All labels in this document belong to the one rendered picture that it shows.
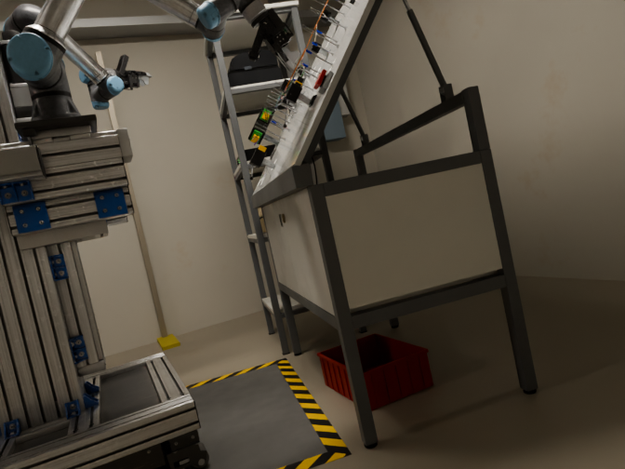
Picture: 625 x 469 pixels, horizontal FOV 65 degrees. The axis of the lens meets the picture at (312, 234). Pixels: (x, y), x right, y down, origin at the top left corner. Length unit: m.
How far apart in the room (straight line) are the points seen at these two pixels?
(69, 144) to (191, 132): 2.47
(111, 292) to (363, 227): 2.77
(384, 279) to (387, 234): 0.13
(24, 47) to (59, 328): 0.89
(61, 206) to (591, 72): 2.57
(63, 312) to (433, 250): 1.28
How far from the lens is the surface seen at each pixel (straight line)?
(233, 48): 3.36
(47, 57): 1.64
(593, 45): 3.05
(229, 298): 4.08
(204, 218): 4.03
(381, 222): 1.48
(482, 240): 1.63
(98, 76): 2.44
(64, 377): 1.93
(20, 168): 1.59
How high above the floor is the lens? 0.73
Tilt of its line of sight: 3 degrees down
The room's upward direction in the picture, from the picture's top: 12 degrees counter-clockwise
